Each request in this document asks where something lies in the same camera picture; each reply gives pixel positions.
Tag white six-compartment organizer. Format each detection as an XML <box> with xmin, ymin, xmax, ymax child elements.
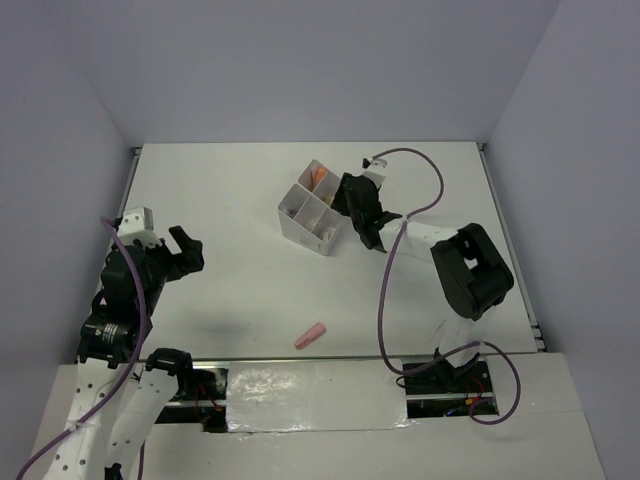
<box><xmin>277</xmin><ymin>160</ymin><xmax>345</xmax><ymax>256</ymax></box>

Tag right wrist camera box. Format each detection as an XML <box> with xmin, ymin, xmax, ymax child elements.
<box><xmin>362</xmin><ymin>158</ymin><xmax>387</xmax><ymax>189</ymax></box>

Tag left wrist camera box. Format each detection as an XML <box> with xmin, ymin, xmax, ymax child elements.
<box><xmin>116</xmin><ymin>206</ymin><xmax>156</xmax><ymax>245</ymax></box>

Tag orange highlighter with clear cap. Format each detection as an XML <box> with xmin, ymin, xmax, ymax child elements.
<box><xmin>315</xmin><ymin>166</ymin><xmax>327</xmax><ymax>184</ymax></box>

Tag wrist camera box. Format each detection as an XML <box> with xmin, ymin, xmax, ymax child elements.
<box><xmin>362</xmin><ymin>158</ymin><xmax>387</xmax><ymax>189</ymax></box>
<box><xmin>116</xmin><ymin>206</ymin><xmax>156</xmax><ymax>245</ymax></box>

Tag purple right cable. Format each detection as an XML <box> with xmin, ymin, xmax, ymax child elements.
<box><xmin>372</xmin><ymin>147</ymin><xmax>522</xmax><ymax>426</ymax></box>

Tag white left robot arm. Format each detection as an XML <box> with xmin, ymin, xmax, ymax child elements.
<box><xmin>44</xmin><ymin>222</ymin><xmax>205</xmax><ymax>479</ymax></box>

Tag metal table rail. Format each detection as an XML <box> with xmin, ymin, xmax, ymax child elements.
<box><xmin>119</xmin><ymin>353</ymin><xmax>541</xmax><ymax>365</ymax></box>

